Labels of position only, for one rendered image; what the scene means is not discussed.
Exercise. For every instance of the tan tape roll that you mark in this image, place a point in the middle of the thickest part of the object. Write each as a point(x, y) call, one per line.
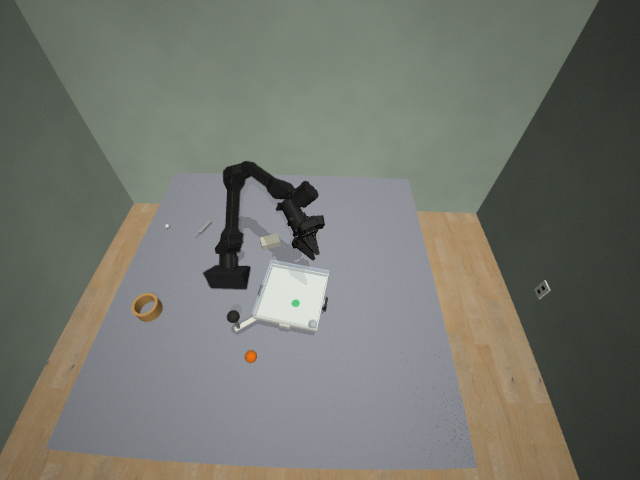
point(140, 301)

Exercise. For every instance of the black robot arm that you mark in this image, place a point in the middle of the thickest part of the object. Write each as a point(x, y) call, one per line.
point(302, 197)

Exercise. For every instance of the small beige block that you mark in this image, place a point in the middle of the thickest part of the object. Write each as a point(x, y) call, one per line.
point(270, 241)

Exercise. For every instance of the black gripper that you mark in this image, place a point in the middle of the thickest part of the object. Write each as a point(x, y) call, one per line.
point(305, 242)

